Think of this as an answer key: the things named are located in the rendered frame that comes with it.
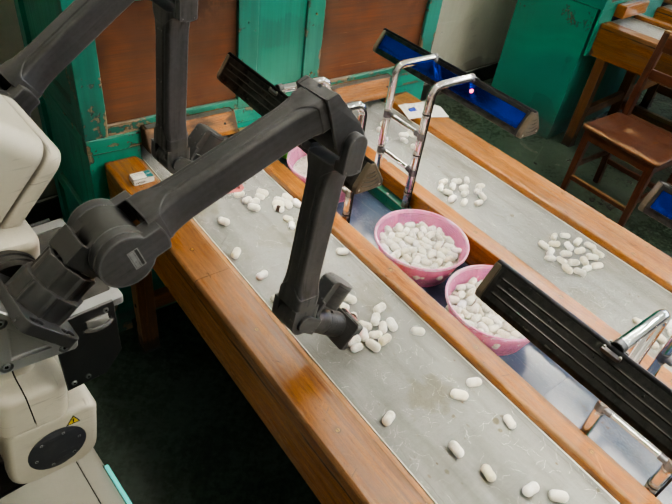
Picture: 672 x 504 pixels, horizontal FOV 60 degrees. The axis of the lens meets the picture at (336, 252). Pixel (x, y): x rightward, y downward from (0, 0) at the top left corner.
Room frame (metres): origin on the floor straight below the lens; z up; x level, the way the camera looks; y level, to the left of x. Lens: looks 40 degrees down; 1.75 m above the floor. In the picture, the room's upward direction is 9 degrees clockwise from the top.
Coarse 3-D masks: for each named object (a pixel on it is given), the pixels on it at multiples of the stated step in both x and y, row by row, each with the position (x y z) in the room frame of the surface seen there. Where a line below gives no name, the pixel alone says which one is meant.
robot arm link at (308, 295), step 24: (312, 144) 0.85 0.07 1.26; (360, 144) 0.81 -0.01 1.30; (312, 168) 0.82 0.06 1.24; (336, 168) 0.80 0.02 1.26; (360, 168) 0.81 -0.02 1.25; (312, 192) 0.81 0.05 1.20; (336, 192) 0.82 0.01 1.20; (312, 216) 0.80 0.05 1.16; (312, 240) 0.79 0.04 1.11; (288, 264) 0.80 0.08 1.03; (312, 264) 0.79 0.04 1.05; (288, 288) 0.79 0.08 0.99; (312, 288) 0.79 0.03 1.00; (288, 312) 0.78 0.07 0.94; (312, 312) 0.79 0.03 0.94
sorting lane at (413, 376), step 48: (240, 240) 1.20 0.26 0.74; (288, 240) 1.23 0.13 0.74; (336, 240) 1.26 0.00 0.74; (384, 288) 1.10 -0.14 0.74; (432, 336) 0.96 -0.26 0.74; (336, 384) 0.78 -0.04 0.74; (384, 384) 0.80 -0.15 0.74; (432, 384) 0.82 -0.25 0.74; (384, 432) 0.68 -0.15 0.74; (432, 432) 0.70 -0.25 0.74; (480, 432) 0.71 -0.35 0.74; (528, 432) 0.73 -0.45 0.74; (432, 480) 0.59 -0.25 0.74; (480, 480) 0.61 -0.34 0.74; (528, 480) 0.62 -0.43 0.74; (576, 480) 0.64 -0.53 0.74
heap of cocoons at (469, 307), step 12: (456, 288) 1.14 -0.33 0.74; (468, 288) 1.15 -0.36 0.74; (456, 300) 1.09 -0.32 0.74; (468, 300) 1.10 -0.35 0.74; (480, 300) 1.11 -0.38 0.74; (468, 312) 1.05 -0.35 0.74; (480, 312) 1.07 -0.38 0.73; (492, 312) 1.07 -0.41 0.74; (480, 324) 1.02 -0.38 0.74; (492, 324) 1.03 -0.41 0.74; (504, 324) 1.04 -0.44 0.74; (504, 336) 1.00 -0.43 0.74; (516, 336) 1.00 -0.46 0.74
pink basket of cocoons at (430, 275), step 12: (384, 216) 1.37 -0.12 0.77; (396, 216) 1.40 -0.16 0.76; (408, 216) 1.41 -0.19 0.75; (420, 216) 1.42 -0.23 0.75; (432, 216) 1.42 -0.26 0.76; (444, 228) 1.39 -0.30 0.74; (456, 228) 1.37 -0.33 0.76; (456, 240) 1.35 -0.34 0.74; (384, 252) 1.21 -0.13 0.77; (468, 252) 1.26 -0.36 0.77; (396, 264) 1.19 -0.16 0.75; (408, 264) 1.17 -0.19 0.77; (456, 264) 1.20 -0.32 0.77; (420, 276) 1.18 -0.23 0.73; (432, 276) 1.18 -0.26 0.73; (444, 276) 1.20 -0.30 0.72
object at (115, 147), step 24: (408, 72) 2.25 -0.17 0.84; (48, 96) 1.66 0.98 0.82; (48, 120) 1.77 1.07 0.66; (240, 120) 1.74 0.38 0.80; (72, 144) 1.58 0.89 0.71; (96, 144) 1.42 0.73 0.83; (120, 144) 1.47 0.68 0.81; (72, 168) 1.63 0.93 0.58; (96, 168) 1.41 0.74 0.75; (72, 192) 1.63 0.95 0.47; (96, 192) 1.41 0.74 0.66; (120, 288) 1.45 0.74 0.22; (120, 312) 1.44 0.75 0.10
